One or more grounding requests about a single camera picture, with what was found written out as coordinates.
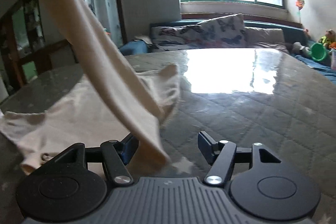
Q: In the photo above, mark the square butterfly print cushion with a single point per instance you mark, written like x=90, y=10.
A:
x=229, y=31

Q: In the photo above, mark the teddy bear toy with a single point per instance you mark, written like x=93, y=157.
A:
x=328, y=40

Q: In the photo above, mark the green plastic basin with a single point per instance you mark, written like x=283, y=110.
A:
x=318, y=52

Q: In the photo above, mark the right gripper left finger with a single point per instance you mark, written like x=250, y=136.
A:
x=116, y=156

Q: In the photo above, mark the colourful pinwheel flower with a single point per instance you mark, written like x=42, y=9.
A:
x=300, y=5

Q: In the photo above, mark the teal bench sofa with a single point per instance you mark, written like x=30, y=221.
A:
x=296, y=40

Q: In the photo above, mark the dark wooden display shelf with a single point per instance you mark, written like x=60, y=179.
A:
x=21, y=38

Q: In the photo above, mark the dark wooden side table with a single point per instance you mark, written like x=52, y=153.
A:
x=56, y=55

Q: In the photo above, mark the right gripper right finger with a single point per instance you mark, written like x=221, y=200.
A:
x=219, y=155

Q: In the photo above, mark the long butterfly print pillow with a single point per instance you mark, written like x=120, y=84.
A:
x=180, y=38

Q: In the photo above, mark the cream long-sleeve sweater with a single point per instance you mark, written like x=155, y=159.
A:
x=110, y=101

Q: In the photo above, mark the beige plain cushion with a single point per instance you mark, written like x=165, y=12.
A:
x=272, y=38

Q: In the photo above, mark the blue folded blanket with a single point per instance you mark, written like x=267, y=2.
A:
x=134, y=47

